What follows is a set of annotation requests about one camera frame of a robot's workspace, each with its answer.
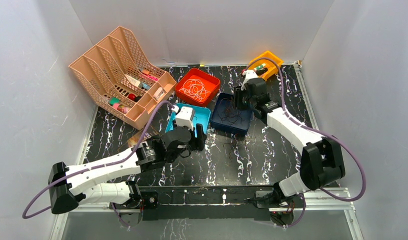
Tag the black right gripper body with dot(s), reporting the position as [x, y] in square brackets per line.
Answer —
[242, 100]

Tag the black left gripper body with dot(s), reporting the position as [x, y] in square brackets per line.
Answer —
[197, 139]

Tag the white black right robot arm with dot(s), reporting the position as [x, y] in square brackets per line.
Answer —
[321, 157]

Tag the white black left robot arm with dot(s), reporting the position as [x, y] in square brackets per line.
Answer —
[72, 186]

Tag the black tube in bin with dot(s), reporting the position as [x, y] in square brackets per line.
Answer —
[261, 71]

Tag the cyan square tray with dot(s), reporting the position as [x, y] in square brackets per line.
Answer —
[202, 116]

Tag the green white tube in bin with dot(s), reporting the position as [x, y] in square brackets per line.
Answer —
[259, 67]

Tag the yellow plastic bin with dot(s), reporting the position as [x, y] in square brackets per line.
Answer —
[273, 63]

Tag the navy blue square tray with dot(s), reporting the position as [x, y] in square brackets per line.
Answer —
[228, 119]

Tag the red square tray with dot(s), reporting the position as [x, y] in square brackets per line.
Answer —
[197, 88]

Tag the pink marker in organizer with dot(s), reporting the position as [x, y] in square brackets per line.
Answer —
[148, 74]

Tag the red ball in organizer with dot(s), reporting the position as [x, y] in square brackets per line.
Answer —
[132, 97]

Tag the white box in organizer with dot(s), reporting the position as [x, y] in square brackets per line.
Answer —
[133, 81]

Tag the green pink tape rolls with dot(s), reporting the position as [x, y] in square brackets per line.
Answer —
[118, 105]

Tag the peach plastic file organizer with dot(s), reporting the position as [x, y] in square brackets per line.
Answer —
[101, 72]

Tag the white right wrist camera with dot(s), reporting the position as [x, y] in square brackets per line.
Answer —
[247, 75]

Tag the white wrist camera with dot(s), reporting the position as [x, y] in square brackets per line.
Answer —
[247, 75]
[184, 117]

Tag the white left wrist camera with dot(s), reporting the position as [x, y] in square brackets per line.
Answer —
[184, 117]

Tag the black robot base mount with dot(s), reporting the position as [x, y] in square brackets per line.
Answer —
[281, 216]

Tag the aluminium frame rail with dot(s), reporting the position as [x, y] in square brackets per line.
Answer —
[323, 198]

